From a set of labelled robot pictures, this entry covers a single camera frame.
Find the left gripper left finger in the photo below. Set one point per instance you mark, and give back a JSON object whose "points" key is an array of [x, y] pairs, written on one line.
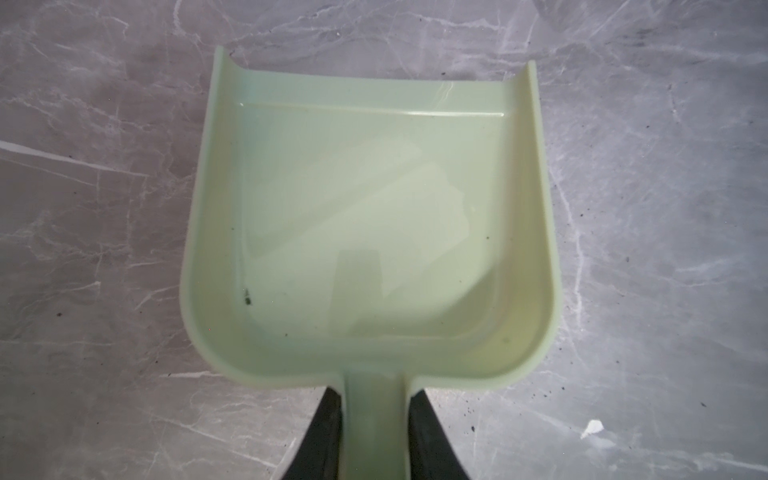
{"points": [[317, 457]]}

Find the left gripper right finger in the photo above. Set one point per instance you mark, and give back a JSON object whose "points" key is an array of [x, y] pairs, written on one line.
{"points": [[431, 454]]}

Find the green dustpan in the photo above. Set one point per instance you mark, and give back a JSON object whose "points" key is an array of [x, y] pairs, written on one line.
{"points": [[378, 237]]}

